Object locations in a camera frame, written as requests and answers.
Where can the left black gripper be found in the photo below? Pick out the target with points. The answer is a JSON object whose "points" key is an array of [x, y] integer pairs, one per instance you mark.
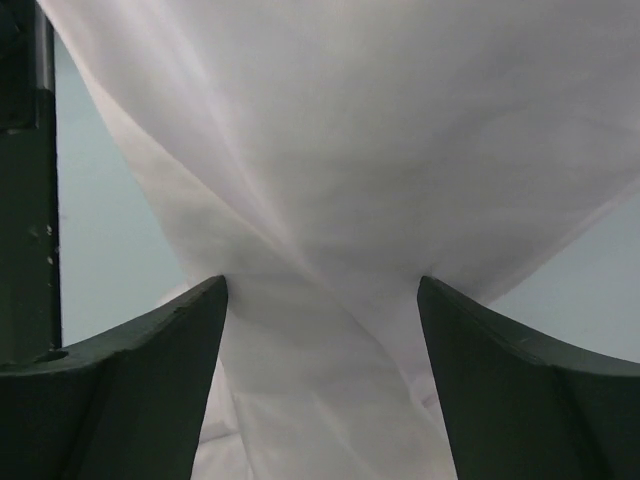
{"points": [[30, 278]]}

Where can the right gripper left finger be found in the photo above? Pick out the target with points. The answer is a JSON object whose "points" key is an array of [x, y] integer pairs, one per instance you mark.
{"points": [[125, 404]]}

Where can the white long sleeve shirt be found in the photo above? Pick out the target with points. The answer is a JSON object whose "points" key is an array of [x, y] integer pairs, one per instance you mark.
{"points": [[324, 156]]}

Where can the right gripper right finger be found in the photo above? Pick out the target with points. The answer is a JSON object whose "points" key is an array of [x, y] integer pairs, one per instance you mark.
{"points": [[520, 404]]}

